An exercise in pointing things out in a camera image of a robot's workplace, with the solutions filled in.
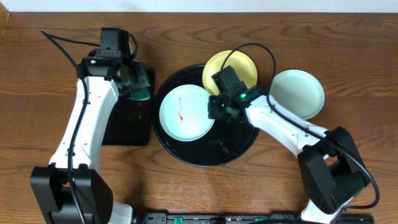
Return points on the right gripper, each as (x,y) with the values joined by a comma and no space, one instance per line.
(212,111)

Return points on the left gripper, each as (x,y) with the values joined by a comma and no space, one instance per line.
(143,78)

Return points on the green yellow sponge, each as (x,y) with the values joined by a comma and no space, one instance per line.
(142,94)

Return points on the yellow plate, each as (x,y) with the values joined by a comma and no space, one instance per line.
(241,63)

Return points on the light blue plate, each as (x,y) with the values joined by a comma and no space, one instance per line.
(183,113)
(299,92)

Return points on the light blue plate front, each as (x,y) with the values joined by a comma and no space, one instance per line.
(299,92)

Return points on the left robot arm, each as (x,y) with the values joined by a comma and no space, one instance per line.
(112,107)

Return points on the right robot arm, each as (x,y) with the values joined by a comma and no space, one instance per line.
(332,170)

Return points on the black round tray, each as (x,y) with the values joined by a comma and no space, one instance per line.
(223,143)

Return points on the black rectangular tray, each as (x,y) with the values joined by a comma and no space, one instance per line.
(130,121)

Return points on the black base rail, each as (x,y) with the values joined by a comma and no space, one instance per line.
(163,218)

